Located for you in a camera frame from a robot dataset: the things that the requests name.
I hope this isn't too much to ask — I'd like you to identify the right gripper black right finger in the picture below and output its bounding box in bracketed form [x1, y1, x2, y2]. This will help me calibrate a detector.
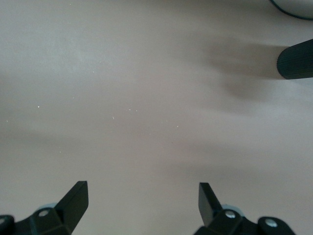
[194, 182, 296, 235]

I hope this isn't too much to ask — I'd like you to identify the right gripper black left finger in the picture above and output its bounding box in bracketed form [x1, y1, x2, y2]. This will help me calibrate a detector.
[0, 181, 89, 235]

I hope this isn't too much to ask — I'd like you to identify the brown paper table cover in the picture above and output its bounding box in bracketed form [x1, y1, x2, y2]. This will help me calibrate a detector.
[0, 0, 313, 235]

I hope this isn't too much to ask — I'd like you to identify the black ribbed cylinder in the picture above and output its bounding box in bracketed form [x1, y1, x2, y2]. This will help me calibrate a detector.
[277, 38, 313, 80]

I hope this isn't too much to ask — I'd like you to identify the thin black looping cable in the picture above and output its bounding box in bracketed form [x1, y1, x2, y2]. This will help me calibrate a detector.
[268, 0, 313, 20]

